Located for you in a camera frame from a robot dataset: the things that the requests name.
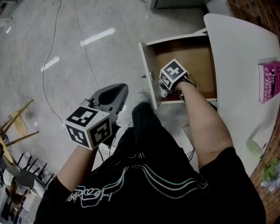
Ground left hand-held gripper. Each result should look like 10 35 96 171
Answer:
65 83 129 151

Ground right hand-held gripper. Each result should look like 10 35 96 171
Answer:
157 58 189 91

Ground white wooden drawer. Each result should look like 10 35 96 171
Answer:
138 28 218 110

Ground person's left forearm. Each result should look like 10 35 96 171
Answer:
56 143 99 193

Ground person's right forearm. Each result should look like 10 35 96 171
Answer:
174 81 234 169

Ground person's grey shoe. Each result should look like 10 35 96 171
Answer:
137 93 153 105

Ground person's black trousers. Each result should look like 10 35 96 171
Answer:
130 101 168 143

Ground black metal rack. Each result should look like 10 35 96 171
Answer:
16 152 55 187

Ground round wooden stool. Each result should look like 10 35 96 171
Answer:
0 99 40 164

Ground white desk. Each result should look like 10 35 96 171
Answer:
203 13 280 178

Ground person's black printed t-shirt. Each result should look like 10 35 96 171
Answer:
33 126 267 224

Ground pink book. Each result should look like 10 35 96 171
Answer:
258 57 280 104

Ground pale glass vase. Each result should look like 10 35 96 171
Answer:
245 121 275 159

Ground white cable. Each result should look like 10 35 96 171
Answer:
163 117 189 129

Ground grey floor cable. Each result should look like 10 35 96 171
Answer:
42 0 67 126

